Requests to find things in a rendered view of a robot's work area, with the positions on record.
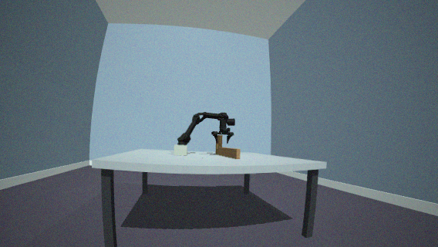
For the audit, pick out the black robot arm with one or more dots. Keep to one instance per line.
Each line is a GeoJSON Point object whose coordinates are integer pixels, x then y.
{"type": "Point", "coordinates": [222, 117]}

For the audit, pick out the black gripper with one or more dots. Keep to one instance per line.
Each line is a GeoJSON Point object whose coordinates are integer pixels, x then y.
{"type": "Point", "coordinates": [215, 134]}

